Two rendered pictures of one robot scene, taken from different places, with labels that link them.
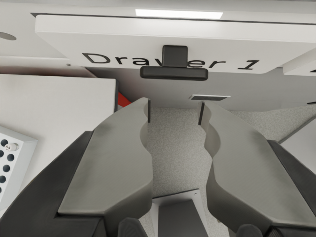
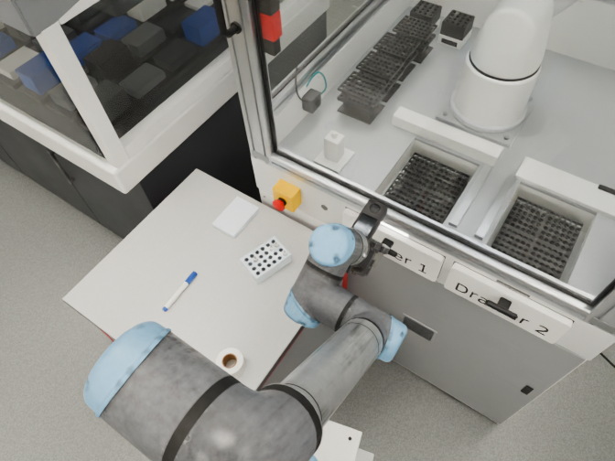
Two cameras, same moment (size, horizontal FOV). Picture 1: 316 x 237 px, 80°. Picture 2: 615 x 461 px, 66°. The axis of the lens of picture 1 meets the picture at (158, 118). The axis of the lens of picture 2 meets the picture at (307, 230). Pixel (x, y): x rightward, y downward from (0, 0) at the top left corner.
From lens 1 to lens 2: 1.06 m
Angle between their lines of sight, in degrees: 32
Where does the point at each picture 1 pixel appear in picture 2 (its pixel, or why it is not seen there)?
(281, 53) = (431, 263)
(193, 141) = (387, 416)
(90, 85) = not seen: hidden behind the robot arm
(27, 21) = (340, 208)
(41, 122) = (299, 252)
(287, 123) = not seen: outside the picture
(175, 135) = (368, 394)
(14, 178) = (273, 269)
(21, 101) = (295, 238)
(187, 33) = (394, 236)
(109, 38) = not seen: hidden behind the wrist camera
